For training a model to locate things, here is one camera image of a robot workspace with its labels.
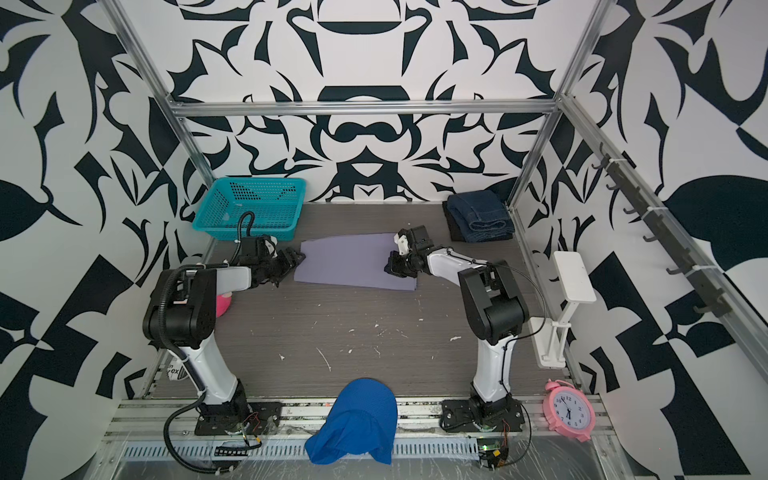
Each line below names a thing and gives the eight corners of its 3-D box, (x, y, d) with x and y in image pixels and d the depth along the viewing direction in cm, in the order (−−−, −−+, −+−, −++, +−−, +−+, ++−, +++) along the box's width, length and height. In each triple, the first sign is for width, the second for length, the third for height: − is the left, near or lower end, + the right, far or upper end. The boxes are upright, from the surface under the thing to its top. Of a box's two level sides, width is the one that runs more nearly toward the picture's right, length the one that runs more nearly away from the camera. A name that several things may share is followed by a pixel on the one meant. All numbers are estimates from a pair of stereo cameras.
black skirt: (452, 242, 110) (453, 238, 108) (439, 206, 122) (440, 201, 120) (462, 241, 110) (464, 237, 109) (449, 205, 122) (450, 201, 120)
